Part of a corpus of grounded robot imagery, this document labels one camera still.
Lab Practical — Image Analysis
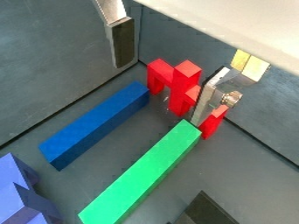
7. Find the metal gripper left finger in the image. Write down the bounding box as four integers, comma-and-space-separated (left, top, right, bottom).
90, 0, 134, 68

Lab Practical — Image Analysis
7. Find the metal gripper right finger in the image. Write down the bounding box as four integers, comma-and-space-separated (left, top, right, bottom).
191, 50, 269, 126

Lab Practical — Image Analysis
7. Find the green bar block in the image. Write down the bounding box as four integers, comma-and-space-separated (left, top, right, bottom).
78, 120, 201, 224

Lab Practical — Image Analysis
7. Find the red cross-shaped block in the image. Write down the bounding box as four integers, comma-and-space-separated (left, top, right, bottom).
145, 58, 229, 141

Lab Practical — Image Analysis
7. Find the blue bar block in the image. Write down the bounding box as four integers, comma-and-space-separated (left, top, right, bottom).
38, 81, 149, 171

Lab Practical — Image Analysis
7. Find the black block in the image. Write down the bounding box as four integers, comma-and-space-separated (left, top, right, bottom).
165, 191, 239, 224

